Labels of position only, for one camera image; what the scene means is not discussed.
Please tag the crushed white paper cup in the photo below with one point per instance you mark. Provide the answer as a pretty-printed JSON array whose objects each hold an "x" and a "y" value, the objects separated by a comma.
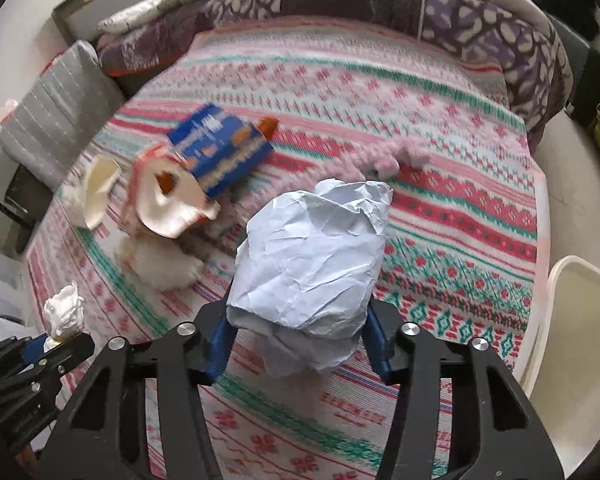
[{"x": 99, "y": 190}]

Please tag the black ottoman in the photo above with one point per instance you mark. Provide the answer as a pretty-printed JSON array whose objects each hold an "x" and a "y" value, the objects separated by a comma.
[{"x": 572, "y": 55}]

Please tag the striped patterned blanket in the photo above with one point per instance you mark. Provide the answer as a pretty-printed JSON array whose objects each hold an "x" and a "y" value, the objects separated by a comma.
[{"x": 430, "y": 135}]

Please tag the white paper ball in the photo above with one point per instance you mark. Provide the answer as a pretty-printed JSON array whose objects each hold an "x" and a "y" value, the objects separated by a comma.
[{"x": 310, "y": 260}]

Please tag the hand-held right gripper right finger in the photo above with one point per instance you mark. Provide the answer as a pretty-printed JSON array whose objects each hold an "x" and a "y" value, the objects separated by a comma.
[{"x": 380, "y": 347}]

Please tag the blue snack box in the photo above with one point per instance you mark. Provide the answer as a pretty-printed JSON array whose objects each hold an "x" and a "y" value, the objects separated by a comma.
[{"x": 220, "y": 150}]

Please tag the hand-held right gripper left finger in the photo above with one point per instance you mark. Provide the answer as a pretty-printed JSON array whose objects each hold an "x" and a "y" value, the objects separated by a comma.
[{"x": 219, "y": 345}]

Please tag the fluffy white tissue wad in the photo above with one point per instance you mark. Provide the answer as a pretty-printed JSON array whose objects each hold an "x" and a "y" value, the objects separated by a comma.
[{"x": 160, "y": 265}]

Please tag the crushed red paper cup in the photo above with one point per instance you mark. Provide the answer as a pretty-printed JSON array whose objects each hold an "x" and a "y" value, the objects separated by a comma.
[{"x": 172, "y": 200}]

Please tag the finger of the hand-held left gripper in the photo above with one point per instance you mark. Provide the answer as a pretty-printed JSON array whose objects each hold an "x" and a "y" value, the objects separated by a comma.
[
  {"x": 70, "y": 350},
  {"x": 32, "y": 349}
]

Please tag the grey bed headboard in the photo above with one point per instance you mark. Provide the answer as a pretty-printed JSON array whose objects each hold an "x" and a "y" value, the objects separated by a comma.
[{"x": 105, "y": 2}]

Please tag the pink knitted plush toy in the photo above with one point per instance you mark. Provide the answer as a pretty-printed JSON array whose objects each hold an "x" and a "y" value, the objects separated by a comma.
[{"x": 380, "y": 157}]

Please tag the white tissue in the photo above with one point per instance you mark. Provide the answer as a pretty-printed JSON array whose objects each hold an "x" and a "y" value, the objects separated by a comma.
[{"x": 64, "y": 310}]

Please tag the white trash bin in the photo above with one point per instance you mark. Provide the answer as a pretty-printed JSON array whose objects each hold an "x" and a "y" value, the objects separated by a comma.
[{"x": 580, "y": 335}]

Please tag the grey striped pillow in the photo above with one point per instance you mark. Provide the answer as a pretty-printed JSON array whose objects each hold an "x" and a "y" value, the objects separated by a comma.
[{"x": 55, "y": 105}]

